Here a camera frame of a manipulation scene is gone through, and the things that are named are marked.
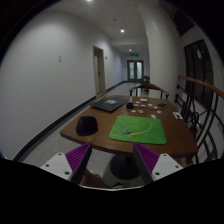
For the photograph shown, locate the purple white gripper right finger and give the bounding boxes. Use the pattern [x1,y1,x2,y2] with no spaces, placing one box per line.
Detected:
[133,143,182,185]

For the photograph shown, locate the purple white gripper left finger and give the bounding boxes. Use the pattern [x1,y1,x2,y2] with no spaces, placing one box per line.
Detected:
[41,143,92,184]

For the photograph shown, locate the green mouse pad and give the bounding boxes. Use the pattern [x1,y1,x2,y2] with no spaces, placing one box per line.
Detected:
[109,115,167,145]

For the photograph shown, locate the black computer mouse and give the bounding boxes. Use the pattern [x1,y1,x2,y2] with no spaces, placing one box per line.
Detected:
[76,116,98,136]

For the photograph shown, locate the brown wooden table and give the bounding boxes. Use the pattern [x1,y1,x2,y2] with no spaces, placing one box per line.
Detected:
[60,97,198,180]

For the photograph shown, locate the white card on table edge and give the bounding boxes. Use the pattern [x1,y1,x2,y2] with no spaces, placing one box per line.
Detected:
[173,112,183,120]

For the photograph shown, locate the black keys on table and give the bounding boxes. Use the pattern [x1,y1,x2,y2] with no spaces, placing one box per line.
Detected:
[158,103,167,109]

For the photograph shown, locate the small black box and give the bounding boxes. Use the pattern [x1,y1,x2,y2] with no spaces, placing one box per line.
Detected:
[126,102,134,109]

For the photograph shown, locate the black laptop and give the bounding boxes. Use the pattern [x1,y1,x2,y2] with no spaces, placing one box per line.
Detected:
[92,96,128,112]

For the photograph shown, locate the black metal railing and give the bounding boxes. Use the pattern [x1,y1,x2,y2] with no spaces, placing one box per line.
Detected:
[175,76,224,164]

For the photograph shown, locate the wooden chair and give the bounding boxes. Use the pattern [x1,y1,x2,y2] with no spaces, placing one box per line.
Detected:
[129,83,170,99]

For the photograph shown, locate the glass double door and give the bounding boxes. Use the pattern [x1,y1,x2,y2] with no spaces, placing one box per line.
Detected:
[127,60,144,82]

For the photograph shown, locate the wooden stair handrail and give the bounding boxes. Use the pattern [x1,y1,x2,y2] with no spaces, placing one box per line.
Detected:
[176,75,224,100]

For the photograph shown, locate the dark window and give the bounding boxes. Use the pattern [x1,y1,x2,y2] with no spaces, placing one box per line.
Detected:
[184,40,214,108]

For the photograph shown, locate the beige door on left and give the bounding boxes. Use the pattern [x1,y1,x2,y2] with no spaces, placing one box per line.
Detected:
[93,46,105,94]

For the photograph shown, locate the green exit sign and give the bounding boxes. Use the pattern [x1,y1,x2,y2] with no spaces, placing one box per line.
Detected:
[131,53,139,57]

